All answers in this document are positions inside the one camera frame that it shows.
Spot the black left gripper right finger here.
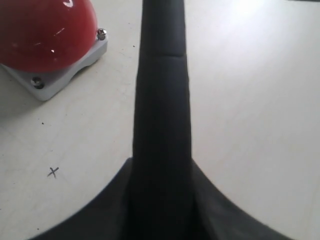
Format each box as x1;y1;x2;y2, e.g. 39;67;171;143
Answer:
192;162;289;240

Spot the red dome push button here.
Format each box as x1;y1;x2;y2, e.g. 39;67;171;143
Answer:
0;0;108;101

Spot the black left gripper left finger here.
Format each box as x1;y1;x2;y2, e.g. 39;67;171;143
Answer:
33;158;132;240

